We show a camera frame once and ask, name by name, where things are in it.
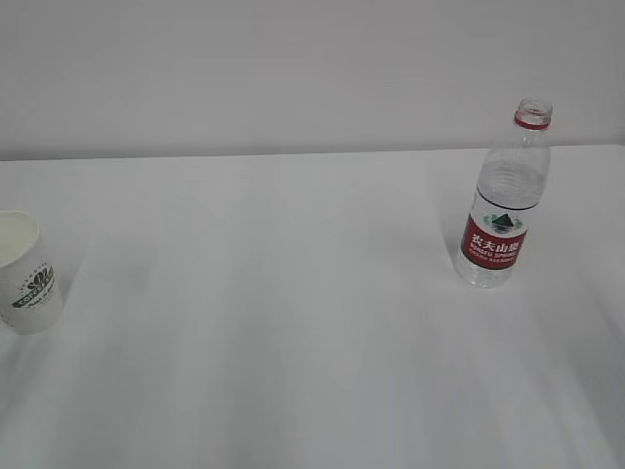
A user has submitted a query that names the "white paper cup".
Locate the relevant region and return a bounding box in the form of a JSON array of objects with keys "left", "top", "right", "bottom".
[{"left": 1, "top": 210, "right": 63, "bottom": 335}]

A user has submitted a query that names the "Nongfu Spring water bottle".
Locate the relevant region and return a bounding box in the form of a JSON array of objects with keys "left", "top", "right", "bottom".
[{"left": 453, "top": 98, "right": 553, "bottom": 288}]

